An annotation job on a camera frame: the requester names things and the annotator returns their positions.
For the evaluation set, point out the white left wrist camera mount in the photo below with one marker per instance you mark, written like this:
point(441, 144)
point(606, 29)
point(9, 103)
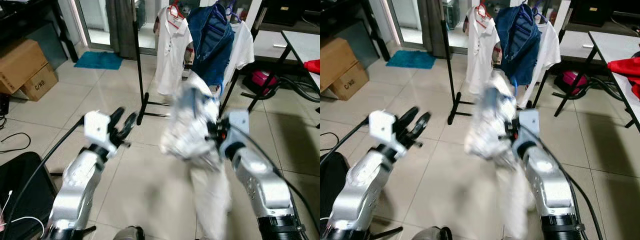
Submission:
point(382, 127)
point(96, 127)

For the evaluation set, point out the black clothes rack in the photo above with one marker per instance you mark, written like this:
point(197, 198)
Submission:
point(451, 75)
point(139, 75)

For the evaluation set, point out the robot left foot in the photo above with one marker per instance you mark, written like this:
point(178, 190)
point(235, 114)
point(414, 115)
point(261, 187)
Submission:
point(431, 234)
point(129, 234)

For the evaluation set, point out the large plain cardboard box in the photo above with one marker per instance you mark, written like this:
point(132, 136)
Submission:
point(337, 60)
point(20, 62)

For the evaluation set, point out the white trousers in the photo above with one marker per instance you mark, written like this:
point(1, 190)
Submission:
point(492, 130)
point(192, 130)

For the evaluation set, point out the red garment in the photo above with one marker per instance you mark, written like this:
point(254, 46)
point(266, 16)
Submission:
point(625, 67)
point(312, 66)

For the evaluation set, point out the magenta bag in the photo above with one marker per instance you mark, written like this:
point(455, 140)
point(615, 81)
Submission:
point(262, 80)
point(572, 80)

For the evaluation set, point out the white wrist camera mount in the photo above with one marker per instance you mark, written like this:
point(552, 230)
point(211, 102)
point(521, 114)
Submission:
point(237, 122)
point(96, 127)
point(382, 127)
point(529, 122)

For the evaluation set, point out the grey curtain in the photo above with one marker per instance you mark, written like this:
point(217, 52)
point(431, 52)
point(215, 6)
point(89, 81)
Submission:
point(122, 27)
point(435, 27)

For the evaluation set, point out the teal floor mat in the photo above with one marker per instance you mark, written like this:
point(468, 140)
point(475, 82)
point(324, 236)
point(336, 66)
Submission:
point(98, 60)
point(411, 59)

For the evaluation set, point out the red clothes hanger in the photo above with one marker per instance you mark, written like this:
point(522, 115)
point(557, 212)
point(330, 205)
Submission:
point(174, 11)
point(482, 10)

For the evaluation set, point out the blue denim garment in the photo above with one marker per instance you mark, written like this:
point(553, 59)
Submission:
point(210, 45)
point(520, 45)

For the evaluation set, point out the purple clothes hanger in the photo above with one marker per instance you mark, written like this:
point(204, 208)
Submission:
point(535, 9)
point(227, 9)

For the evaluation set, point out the white table with black legs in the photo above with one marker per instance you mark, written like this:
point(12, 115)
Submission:
point(305, 45)
point(617, 50)

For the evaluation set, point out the black desk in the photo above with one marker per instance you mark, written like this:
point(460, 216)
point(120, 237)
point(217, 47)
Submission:
point(350, 15)
point(30, 15)

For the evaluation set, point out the plain white t-shirt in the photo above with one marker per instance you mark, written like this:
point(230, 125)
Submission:
point(244, 47)
point(550, 47)

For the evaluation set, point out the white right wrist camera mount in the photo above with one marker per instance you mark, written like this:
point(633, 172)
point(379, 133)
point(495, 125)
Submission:
point(529, 122)
point(237, 122)

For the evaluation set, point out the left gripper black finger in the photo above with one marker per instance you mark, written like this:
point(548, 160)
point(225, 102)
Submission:
point(423, 122)
point(409, 119)
point(117, 119)
point(131, 122)

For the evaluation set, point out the small printed cardboard box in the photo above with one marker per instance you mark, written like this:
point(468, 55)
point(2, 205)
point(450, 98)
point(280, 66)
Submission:
point(42, 85)
point(356, 84)

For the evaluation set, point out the white polo shirt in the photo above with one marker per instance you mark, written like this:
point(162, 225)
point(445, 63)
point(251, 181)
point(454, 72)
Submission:
point(172, 55)
point(482, 55)

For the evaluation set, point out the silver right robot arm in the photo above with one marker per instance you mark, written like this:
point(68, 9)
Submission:
point(550, 190)
point(265, 190)

